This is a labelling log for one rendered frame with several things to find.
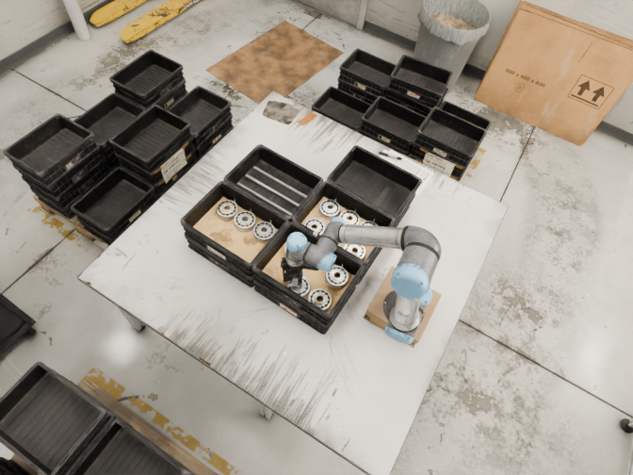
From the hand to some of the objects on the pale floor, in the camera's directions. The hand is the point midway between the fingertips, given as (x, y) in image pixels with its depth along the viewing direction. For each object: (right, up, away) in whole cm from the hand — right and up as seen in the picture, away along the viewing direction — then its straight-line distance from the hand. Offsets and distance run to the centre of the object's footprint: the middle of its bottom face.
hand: (297, 280), depth 191 cm
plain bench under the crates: (+1, -18, +90) cm, 91 cm away
